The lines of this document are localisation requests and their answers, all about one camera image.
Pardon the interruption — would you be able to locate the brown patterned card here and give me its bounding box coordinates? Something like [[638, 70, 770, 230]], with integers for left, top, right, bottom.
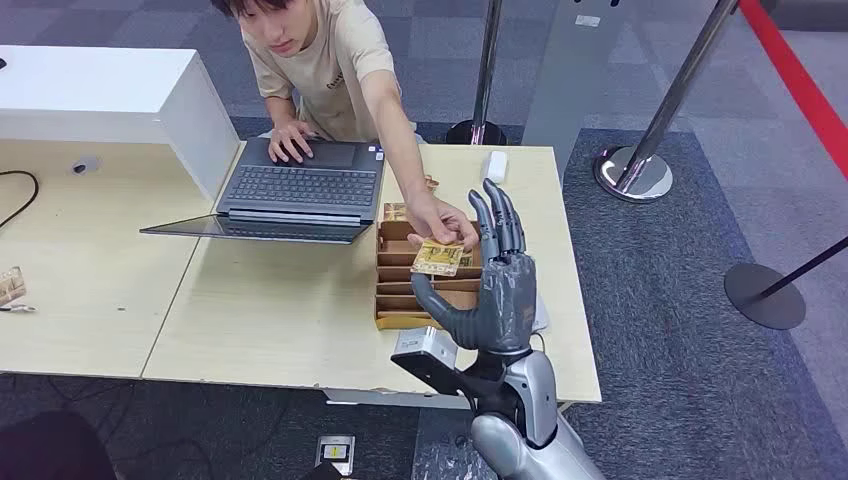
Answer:
[[0, 266, 28, 307]]

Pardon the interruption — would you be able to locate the white counter box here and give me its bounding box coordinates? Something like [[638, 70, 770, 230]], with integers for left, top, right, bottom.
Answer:
[[0, 44, 241, 201]]

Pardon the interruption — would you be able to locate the red barrier belt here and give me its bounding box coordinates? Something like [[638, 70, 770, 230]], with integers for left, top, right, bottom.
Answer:
[[738, 0, 848, 181]]

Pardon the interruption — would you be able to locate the person's left hand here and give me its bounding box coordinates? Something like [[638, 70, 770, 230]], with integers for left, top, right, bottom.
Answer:
[[405, 190, 481, 253]]

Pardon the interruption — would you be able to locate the black cable on desk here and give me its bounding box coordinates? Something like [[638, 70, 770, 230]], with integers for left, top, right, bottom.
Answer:
[[0, 170, 40, 231]]

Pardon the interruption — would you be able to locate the person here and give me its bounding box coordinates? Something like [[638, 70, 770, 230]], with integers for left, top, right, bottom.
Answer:
[[210, 0, 482, 253]]

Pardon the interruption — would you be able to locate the black stanchion round base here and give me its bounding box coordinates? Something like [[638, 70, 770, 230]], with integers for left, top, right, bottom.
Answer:
[[723, 235, 848, 331]]

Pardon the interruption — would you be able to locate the pale wrist camera black mount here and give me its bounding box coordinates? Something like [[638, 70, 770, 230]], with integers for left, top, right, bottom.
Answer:
[[390, 326, 478, 399]]

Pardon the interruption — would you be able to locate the plastic wrapped grey base plate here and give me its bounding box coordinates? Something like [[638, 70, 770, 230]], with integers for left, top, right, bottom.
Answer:
[[410, 407, 497, 480]]

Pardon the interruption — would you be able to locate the chrome stanchion black base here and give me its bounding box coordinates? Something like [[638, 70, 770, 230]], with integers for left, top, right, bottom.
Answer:
[[445, 0, 509, 146]]

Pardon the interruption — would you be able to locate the dark grey open laptop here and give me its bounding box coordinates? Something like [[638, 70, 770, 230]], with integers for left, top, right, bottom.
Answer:
[[139, 137, 387, 246]]

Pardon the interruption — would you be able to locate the floor socket plate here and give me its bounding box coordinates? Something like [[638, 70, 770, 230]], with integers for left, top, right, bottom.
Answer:
[[313, 435, 356, 478]]

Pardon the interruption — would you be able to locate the wooden card organizer box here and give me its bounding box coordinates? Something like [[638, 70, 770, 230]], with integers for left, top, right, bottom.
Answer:
[[374, 218, 485, 331]]

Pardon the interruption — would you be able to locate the person's right hand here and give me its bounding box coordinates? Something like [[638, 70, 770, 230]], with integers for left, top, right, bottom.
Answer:
[[267, 121, 318, 165]]

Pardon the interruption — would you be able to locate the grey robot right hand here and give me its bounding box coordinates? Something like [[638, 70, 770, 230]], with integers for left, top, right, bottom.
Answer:
[[410, 177, 539, 357]]

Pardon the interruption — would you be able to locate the yellow ID card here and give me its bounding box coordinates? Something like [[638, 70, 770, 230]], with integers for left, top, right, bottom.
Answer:
[[410, 238, 466, 278]]

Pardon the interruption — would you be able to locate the small white device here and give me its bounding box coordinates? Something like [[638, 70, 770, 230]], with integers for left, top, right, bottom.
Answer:
[[482, 150, 509, 185]]

